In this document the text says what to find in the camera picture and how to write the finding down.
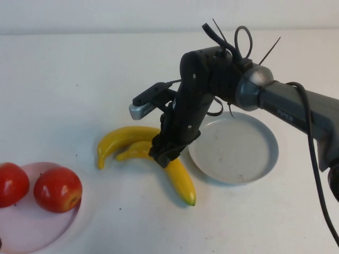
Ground grey-blue round plate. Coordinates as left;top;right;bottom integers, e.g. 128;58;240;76
188;111;279;185

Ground black zip tie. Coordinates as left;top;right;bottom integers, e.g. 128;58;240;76
234;25;253;63
259;37;282;66
208;96;235;121

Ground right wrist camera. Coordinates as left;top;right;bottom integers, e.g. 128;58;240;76
129;82;177;121

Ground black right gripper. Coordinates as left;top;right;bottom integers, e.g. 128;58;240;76
147;49;215;169

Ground pink round plate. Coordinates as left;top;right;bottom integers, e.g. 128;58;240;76
0;161;82;253

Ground black flat wrist cable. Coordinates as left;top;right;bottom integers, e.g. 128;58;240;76
202;23;240;60

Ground yellow banana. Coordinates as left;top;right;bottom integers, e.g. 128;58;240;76
96;126;163;170
116;141;197;207

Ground black right camera cable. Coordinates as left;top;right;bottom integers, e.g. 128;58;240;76
166;78;339;243

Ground red apple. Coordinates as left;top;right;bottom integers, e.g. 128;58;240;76
0;162;30;208
33;167;83;214

